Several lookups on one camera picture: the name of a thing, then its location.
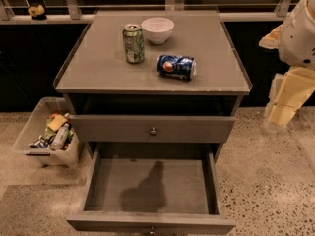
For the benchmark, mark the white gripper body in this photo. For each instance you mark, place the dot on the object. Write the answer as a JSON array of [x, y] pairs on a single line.
[[297, 39]]

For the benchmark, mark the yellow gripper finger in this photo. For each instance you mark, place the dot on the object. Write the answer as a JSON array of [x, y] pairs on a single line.
[[277, 117], [271, 40]]

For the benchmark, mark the grey drawer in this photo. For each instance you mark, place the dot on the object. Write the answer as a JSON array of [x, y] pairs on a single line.
[[135, 186], [170, 129]]

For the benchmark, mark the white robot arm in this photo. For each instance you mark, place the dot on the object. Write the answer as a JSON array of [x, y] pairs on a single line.
[[295, 41]]

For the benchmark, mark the grey wooden drawer cabinet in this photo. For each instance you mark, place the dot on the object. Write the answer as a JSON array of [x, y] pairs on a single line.
[[98, 80]]

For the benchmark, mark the brass top drawer knob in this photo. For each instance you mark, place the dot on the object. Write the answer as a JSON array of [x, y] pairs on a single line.
[[153, 131]]

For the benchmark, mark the brass drawer knob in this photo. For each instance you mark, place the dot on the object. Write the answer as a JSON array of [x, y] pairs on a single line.
[[152, 232], [153, 131]]

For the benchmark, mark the brass middle drawer knob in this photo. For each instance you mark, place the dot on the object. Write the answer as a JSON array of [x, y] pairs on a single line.
[[152, 232]]

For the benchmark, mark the grey top drawer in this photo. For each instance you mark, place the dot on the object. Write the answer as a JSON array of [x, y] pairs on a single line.
[[170, 129]]

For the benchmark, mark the blue pepsi can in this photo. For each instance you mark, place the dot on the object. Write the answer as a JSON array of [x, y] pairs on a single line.
[[177, 66]]

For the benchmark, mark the white ceramic bowl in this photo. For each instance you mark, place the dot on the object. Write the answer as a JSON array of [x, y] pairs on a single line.
[[158, 29]]

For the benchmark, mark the green soda can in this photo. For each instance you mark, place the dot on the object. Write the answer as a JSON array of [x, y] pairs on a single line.
[[133, 42]]

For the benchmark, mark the clear plastic bottle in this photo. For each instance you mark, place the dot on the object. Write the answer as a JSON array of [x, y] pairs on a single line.
[[60, 137]]

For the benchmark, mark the yellow snack packet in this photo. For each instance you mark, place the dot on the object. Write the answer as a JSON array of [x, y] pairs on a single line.
[[57, 122]]

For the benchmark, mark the clear plastic storage bin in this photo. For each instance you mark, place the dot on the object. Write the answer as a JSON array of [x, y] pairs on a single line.
[[30, 142]]

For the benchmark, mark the yellow toy on ledge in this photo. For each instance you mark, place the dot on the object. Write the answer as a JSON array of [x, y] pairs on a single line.
[[37, 12]]

